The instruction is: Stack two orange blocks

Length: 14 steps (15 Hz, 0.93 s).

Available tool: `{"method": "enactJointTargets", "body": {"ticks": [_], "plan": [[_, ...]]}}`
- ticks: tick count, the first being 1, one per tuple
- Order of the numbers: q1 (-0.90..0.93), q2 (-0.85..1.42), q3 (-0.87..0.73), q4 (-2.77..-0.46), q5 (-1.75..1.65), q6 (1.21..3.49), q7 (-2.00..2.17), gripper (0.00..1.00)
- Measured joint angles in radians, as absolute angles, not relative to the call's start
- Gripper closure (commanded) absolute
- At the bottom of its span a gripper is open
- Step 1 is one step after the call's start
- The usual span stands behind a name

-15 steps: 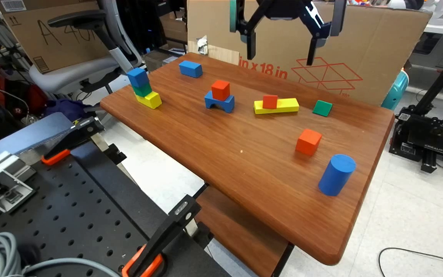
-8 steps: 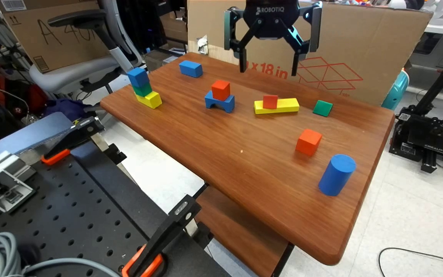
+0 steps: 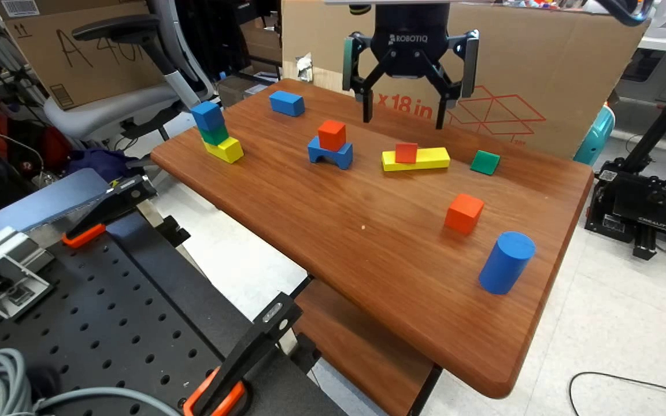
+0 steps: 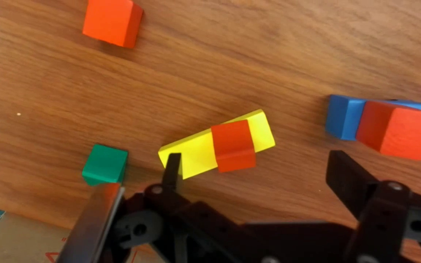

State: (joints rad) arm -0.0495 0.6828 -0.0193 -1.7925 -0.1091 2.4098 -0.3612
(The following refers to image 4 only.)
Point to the small red-orange wooden block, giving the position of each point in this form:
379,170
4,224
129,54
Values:
232,146

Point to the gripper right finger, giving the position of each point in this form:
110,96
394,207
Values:
382,219

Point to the orange wooden cube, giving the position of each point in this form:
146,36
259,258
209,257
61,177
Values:
404,133
110,20

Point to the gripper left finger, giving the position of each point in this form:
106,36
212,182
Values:
199,226

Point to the cardboard box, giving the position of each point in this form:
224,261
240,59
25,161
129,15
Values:
16,243

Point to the long yellow wooden block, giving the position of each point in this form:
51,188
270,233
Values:
196,151

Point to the green wooden cube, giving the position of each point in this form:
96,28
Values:
104,164

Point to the blue wooden block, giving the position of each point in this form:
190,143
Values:
344,117

